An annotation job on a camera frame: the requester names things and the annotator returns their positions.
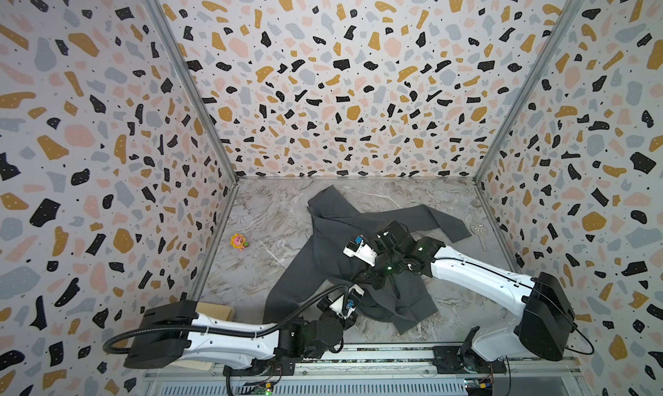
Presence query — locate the left corner aluminium post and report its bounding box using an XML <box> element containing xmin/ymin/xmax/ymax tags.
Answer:
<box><xmin>131</xmin><ymin>0</ymin><xmax>239</xmax><ymax>184</ymax></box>

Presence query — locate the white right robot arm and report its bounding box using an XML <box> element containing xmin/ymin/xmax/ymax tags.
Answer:
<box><xmin>344</xmin><ymin>222</ymin><xmax>576</xmax><ymax>372</ymax></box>

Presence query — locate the beige kitchen scale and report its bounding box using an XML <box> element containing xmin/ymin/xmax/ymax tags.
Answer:
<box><xmin>196</xmin><ymin>302</ymin><xmax>235</xmax><ymax>321</ymax></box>

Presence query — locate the right corner aluminium post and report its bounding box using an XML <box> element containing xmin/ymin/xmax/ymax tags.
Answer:
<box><xmin>473</xmin><ymin>0</ymin><xmax>597</xmax><ymax>184</ymax></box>

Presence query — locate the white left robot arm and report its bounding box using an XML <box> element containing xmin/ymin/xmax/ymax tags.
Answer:
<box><xmin>124</xmin><ymin>298</ymin><xmax>358</xmax><ymax>371</ymax></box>

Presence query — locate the corner aluminium post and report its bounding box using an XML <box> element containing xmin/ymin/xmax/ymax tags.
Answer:
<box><xmin>131</xmin><ymin>0</ymin><xmax>239</xmax><ymax>184</ymax></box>
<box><xmin>473</xmin><ymin>0</ymin><xmax>597</xmax><ymax>184</ymax></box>

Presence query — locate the black corrugated cable hose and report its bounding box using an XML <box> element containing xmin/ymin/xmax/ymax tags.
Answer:
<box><xmin>102</xmin><ymin>284</ymin><xmax>348</xmax><ymax>356</ymax></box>

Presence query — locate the pink yellow small toy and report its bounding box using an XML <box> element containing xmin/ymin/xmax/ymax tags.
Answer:
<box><xmin>231</xmin><ymin>234</ymin><xmax>249</xmax><ymax>250</ymax></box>

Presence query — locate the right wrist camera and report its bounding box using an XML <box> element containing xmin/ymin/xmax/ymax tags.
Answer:
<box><xmin>343</xmin><ymin>235</ymin><xmax>377</xmax><ymax>267</ymax></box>

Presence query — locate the dark grey zip jacket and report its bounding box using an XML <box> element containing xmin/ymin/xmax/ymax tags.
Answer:
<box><xmin>262</xmin><ymin>186</ymin><xmax>471</xmax><ymax>333</ymax></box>

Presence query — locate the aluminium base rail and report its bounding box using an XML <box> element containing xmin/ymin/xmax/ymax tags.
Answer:
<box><xmin>143</xmin><ymin>344</ymin><xmax>591</xmax><ymax>395</ymax></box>

